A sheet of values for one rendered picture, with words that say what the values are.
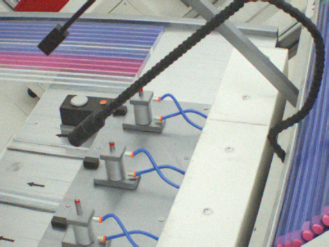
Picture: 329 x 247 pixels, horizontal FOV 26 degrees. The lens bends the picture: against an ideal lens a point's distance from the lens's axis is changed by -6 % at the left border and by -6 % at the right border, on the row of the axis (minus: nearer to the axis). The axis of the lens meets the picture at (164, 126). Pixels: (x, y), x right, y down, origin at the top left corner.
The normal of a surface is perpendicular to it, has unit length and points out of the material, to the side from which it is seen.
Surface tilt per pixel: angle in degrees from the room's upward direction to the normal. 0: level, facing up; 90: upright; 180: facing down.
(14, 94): 0
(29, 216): 46
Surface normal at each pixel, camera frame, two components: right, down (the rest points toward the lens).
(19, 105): 0.64, -0.49
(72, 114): -0.26, 0.58
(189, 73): -0.07, -0.81
